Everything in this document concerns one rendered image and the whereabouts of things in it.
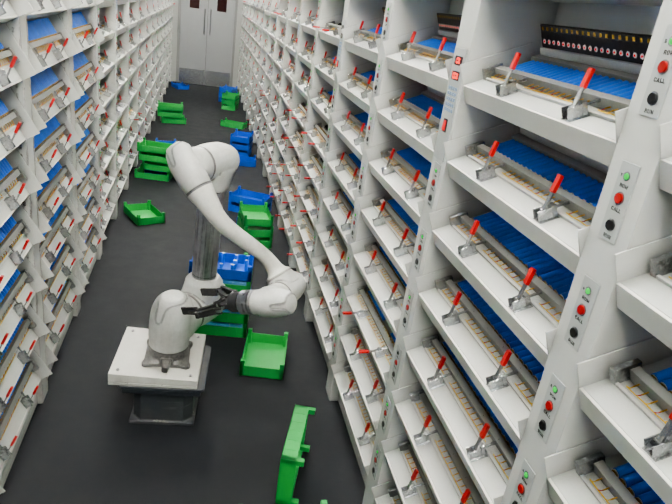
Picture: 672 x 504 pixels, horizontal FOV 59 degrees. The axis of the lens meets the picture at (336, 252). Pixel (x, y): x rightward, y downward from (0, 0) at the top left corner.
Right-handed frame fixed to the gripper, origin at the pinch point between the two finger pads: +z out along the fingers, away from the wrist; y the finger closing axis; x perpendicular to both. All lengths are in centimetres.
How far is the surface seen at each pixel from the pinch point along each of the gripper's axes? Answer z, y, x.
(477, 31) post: -113, 8, -81
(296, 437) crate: -41, 19, 44
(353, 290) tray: -48, -38, 17
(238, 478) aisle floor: -19, 29, 57
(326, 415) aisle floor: -33, -19, 68
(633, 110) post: -142, 63, -73
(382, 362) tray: -72, 4, 20
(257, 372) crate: 3, -30, 56
